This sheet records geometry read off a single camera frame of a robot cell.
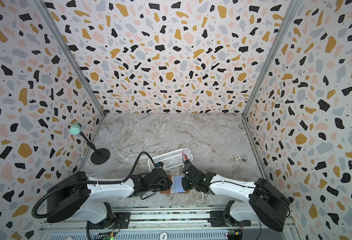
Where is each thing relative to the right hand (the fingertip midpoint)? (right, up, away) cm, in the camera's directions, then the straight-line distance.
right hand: (182, 180), depth 83 cm
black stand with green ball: (-53, +11, +11) cm, 55 cm away
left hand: (-4, -1, -2) cm, 4 cm away
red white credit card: (+2, +12, +9) cm, 15 cm away
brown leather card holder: (-3, -4, +2) cm, 6 cm away
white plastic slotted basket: (-7, +9, +12) cm, 16 cm away
